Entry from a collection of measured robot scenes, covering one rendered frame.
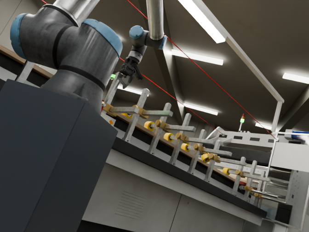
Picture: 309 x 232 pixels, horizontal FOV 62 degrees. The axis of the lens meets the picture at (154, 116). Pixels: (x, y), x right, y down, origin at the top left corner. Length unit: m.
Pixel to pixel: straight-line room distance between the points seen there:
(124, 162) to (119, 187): 0.32
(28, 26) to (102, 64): 0.26
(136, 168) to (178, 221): 0.92
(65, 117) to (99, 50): 0.24
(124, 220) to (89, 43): 1.67
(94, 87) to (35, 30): 0.26
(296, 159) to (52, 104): 3.24
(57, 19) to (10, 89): 0.28
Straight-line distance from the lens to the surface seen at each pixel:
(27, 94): 0.73
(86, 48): 0.79
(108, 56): 0.80
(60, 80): 0.75
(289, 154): 3.66
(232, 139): 4.47
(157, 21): 1.50
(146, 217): 2.35
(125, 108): 1.55
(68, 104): 0.66
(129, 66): 1.70
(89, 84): 0.75
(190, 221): 2.78
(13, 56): 1.70
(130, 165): 1.87
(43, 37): 0.86
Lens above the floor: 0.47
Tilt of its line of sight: 15 degrees up
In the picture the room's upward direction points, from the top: 21 degrees clockwise
